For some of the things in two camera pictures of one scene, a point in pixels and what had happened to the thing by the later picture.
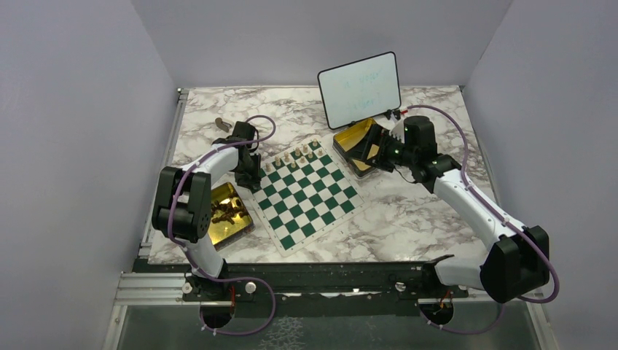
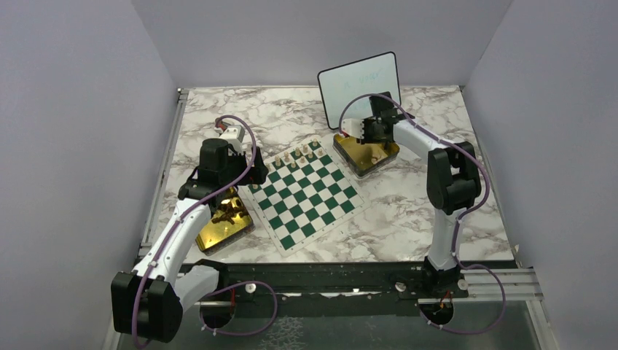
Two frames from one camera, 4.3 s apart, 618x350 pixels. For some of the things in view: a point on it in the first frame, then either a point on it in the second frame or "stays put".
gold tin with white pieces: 349,144 stays put
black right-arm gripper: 380,136 to 366,140
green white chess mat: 304,192 stays put
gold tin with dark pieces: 229,219 stays put
